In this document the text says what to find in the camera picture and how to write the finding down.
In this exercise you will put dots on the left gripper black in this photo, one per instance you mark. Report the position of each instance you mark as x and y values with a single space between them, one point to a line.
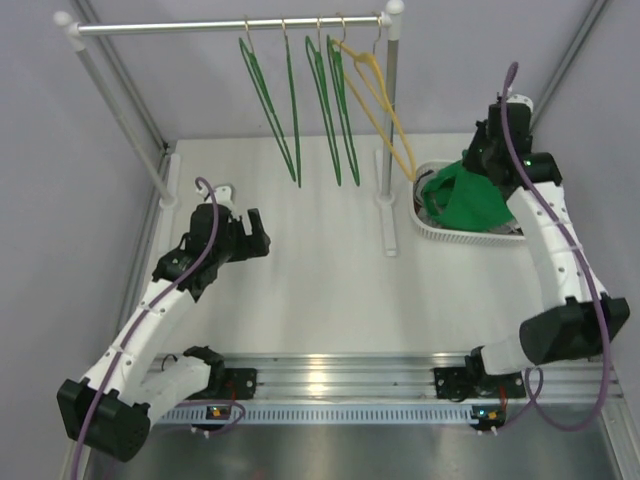
245 236

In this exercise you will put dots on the aluminium mounting rail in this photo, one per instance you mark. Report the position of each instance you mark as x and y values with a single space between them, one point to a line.
333 377

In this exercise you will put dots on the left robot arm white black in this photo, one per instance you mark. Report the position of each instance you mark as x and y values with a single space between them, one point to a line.
115 404

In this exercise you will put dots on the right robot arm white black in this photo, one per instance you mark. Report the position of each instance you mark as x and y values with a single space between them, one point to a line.
579 318

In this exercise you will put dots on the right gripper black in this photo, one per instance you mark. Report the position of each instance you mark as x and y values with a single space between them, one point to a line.
469 158

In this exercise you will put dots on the grey clothes in basket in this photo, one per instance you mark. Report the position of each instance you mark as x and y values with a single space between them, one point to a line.
426 201

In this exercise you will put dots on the white laundry basket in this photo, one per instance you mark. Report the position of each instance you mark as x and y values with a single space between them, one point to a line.
432 231

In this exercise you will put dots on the white slotted cable duct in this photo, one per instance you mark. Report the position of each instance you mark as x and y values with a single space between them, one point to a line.
335 414

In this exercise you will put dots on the green tank top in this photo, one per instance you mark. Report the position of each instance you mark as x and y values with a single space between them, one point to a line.
475 205

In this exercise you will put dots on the metal clothes rack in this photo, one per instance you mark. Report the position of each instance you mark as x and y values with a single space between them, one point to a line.
390 20

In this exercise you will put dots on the green hanger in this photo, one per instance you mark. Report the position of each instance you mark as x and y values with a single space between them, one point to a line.
293 100
315 59
262 91
338 83

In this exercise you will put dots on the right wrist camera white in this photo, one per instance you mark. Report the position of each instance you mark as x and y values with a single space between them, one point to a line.
516 102

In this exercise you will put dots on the yellow hanger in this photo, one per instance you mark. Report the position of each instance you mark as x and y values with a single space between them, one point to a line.
369 71

